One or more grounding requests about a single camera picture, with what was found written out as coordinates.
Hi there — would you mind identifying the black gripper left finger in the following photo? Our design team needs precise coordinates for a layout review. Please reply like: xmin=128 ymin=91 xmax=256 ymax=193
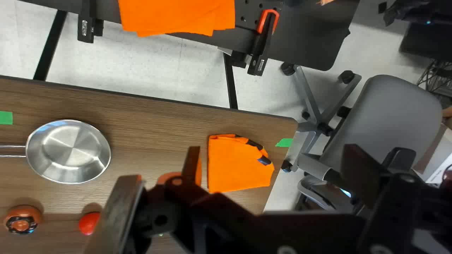
xmin=83 ymin=173 xmax=147 ymax=254

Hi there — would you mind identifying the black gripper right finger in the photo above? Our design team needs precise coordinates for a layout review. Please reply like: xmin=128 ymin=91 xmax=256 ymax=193
xmin=342 ymin=142 xmax=412 ymax=254

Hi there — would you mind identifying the orange ball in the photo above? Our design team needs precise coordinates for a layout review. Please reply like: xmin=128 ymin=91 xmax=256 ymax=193
xmin=76 ymin=210 xmax=103 ymax=237

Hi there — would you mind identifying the grey office chair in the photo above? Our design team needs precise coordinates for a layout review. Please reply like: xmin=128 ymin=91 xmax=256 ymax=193
xmin=281 ymin=69 xmax=446 ymax=210

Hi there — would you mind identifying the small brown cup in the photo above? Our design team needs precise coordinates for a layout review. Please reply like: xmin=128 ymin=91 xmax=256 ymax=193
xmin=1 ymin=203 xmax=45 ymax=235

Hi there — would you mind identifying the green tape piece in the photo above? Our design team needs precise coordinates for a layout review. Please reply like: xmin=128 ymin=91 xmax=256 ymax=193
xmin=274 ymin=137 xmax=295 ymax=149
xmin=0 ymin=110 xmax=14 ymax=127

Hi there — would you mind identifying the orange cloth with black patches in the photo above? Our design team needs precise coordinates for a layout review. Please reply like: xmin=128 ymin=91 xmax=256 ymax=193
xmin=195 ymin=132 xmax=277 ymax=194

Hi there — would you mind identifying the black perforated base board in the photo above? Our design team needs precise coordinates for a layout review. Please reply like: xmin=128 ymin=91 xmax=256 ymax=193
xmin=23 ymin=0 xmax=362 ymax=72

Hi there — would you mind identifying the plain orange cloth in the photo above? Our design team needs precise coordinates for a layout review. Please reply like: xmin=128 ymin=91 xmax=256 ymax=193
xmin=117 ymin=0 xmax=237 ymax=38

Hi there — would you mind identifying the metal plate with handle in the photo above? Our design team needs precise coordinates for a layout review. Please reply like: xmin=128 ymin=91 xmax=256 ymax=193
xmin=0 ymin=118 xmax=113 ymax=186

